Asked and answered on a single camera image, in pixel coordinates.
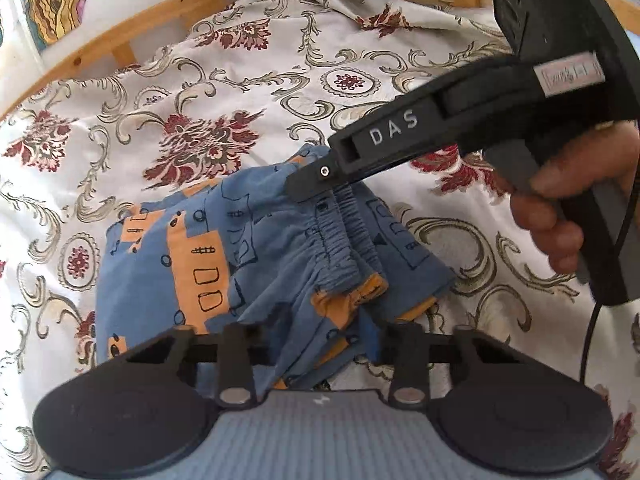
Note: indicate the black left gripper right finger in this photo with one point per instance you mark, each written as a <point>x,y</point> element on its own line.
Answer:
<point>495,406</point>

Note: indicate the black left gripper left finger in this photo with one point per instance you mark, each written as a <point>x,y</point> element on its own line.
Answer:
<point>151,406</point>

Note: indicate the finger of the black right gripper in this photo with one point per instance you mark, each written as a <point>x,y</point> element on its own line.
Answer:
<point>321,176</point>

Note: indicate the blue orange patterned pants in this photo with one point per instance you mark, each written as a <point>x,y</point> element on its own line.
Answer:
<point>238,250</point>

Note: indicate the right hand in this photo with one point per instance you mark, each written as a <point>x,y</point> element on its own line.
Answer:
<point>604,154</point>

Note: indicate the white floral bedspread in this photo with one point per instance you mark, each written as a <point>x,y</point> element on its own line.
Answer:
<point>249,87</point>

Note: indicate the wooden bed frame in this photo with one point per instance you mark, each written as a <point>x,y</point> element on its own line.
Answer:
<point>108,29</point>

